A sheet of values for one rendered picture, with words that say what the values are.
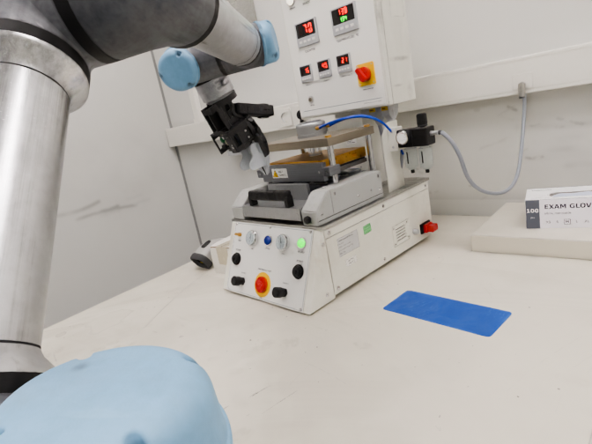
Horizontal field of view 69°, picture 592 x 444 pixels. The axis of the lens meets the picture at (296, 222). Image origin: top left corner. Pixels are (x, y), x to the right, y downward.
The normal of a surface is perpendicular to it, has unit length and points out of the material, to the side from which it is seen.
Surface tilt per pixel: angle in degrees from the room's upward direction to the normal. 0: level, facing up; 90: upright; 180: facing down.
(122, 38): 146
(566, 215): 90
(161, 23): 131
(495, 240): 90
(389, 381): 0
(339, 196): 90
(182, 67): 106
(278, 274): 65
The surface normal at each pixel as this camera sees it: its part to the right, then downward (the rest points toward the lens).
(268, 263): -0.72, -0.12
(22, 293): 0.93, -0.23
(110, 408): -0.10, -0.97
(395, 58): 0.68, 0.06
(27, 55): 0.54, 0.40
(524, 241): -0.65, 0.31
